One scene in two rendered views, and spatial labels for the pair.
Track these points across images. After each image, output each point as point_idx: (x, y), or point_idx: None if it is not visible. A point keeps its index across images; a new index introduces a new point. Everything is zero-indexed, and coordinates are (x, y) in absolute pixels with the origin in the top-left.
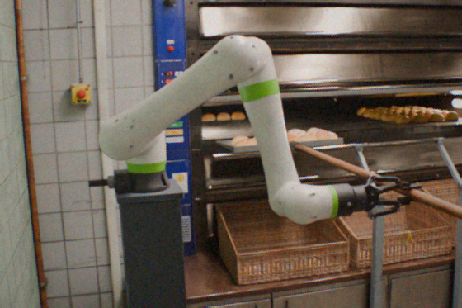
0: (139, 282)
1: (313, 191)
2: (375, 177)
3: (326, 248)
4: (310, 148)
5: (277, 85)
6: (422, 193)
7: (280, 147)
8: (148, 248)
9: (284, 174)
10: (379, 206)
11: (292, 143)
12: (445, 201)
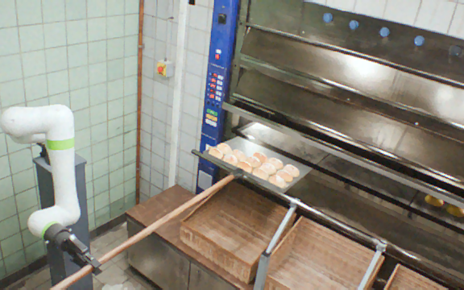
0: (43, 205)
1: (35, 220)
2: (69, 238)
3: (234, 258)
4: (254, 181)
5: (60, 145)
6: (77, 271)
7: (55, 183)
8: (45, 191)
9: (55, 199)
10: (262, 258)
11: (233, 171)
12: (54, 287)
